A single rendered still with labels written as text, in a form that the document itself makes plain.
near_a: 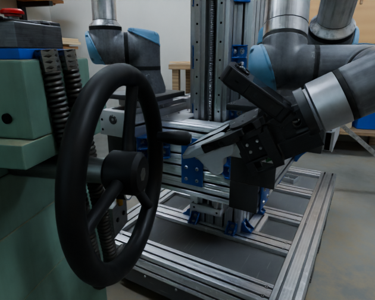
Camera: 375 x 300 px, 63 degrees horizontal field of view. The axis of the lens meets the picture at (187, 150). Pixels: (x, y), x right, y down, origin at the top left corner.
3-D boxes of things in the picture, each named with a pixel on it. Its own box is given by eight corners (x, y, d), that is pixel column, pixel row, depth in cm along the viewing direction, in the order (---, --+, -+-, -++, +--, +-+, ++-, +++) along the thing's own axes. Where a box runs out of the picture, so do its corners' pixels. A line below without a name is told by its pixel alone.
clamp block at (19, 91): (31, 141, 35) (18, 59, 32) (-64, 135, 38) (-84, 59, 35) (95, 116, 49) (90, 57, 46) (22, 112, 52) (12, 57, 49)
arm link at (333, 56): (314, 42, 55) (323, 44, 45) (384, 41, 52) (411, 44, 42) (309, 86, 58) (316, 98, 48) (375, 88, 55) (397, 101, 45)
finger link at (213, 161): (191, 187, 50) (243, 167, 47) (174, 157, 49) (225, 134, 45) (196, 179, 53) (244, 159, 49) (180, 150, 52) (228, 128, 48)
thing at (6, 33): (19, 59, 34) (11, 4, 32) (-62, 59, 36) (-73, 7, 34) (83, 57, 46) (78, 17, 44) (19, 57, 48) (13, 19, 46)
